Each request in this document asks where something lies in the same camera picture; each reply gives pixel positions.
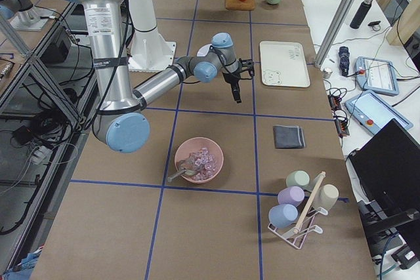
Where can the far teach pendant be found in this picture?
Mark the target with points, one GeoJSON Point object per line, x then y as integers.
{"type": "Point", "coordinates": [377, 75]}

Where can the beige cup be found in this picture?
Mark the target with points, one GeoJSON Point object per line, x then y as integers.
{"type": "Point", "coordinates": [326, 197]}

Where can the white round plate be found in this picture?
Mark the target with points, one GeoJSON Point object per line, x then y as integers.
{"type": "Point", "coordinates": [204, 50]}

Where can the near teach pendant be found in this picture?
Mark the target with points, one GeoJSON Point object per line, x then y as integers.
{"type": "Point", "coordinates": [373, 113]}

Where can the black laptop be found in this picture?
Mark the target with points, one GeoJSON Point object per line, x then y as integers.
{"type": "Point", "coordinates": [388, 168]}

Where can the metal scoop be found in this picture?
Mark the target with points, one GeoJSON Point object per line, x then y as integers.
{"type": "Point", "coordinates": [185, 167]}

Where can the white cup rack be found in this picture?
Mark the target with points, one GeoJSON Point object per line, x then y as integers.
{"type": "Point", "coordinates": [296, 233]}

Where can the purple cup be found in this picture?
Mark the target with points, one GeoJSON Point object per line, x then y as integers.
{"type": "Point", "coordinates": [293, 195]}

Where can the pink bowl with ice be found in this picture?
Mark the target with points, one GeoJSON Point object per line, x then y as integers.
{"type": "Point", "coordinates": [207, 156]}

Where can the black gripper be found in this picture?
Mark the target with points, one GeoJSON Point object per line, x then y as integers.
{"type": "Point", "coordinates": [230, 79]}

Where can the black power strip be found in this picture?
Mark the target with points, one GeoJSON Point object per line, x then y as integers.
{"type": "Point", "coordinates": [340, 117]}

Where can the black water bottle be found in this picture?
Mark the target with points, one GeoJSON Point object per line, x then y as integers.
{"type": "Point", "coordinates": [360, 14]}

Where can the teach pendant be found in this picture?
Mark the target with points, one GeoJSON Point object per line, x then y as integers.
{"type": "Point", "coordinates": [377, 75]}
{"type": "Point", "coordinates": [373, 113]}

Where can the folded dark umbrella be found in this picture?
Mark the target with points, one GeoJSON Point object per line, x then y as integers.
{"type": "Point", "coordinates": [344, 60]}

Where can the green cup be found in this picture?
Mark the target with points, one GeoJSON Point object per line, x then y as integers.
{"type": "Point", "coordinates": [298, 178]}

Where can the grey folded cloth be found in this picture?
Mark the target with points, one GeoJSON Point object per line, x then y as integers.
{"type": "Point", "coordinates": [288, 137]}

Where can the cream bear tray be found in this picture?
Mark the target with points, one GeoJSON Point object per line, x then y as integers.
{"type": "Point", "coordinates": [283, 64]}

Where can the aluminium frame post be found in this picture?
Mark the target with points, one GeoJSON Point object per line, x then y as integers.
{"type": "Point", "coordinates": [334, 27]}

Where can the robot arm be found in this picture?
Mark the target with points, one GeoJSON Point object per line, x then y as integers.
{"type": "Point", "coordinates": [118, 121]}

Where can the blue cup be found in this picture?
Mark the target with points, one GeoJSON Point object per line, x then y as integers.
{"type": "Point", "coordinates": [281, 216]}

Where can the brown wooden tray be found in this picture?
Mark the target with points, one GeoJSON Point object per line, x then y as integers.
{"type": "Point", "coordinates": [248, 5]}

